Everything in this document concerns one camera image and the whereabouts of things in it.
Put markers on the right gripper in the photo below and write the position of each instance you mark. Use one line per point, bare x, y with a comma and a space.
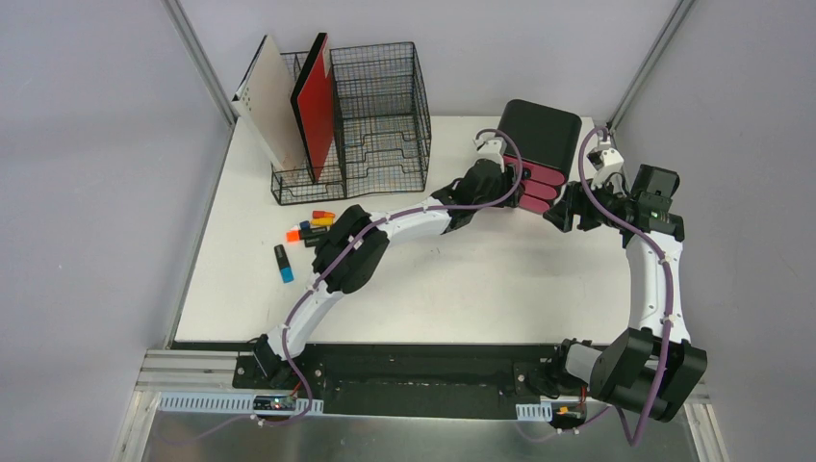
576, 201

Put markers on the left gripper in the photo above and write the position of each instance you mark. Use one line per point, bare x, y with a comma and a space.
503, 180

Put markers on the black pink drawer unit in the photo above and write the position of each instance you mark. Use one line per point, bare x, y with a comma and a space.
547, 138

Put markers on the red A4 folder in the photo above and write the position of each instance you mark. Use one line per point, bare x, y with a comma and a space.
313, 105

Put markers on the orange cap black marker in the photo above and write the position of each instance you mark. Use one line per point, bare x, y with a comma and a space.
305, 234

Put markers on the black blue marker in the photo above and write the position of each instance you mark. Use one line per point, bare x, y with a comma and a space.
283, 264

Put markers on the white A4 folder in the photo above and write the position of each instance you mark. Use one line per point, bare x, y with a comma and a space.
263, 101

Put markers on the green cap black marker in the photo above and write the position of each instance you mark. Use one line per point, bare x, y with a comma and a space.
313, 242

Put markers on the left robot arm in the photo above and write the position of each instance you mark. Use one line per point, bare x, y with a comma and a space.
348, 255

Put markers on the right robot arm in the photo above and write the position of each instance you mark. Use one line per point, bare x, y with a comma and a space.
653, 361

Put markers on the yellow highlighter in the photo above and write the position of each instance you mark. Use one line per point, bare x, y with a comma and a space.
322, 222

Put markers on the orange red highlighter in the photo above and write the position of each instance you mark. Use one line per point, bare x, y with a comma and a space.
322, 214

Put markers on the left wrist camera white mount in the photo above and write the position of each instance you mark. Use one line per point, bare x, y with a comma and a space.
491, 149

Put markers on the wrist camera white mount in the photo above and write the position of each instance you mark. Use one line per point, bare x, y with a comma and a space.
491, 149
606, 160

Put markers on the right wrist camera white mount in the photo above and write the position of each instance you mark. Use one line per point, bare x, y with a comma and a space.
606, 160

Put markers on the black wire mesh desk organizer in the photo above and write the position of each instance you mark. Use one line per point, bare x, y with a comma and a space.
382, 129

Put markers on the black mounting base plate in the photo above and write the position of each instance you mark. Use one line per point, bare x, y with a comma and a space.
432, 381

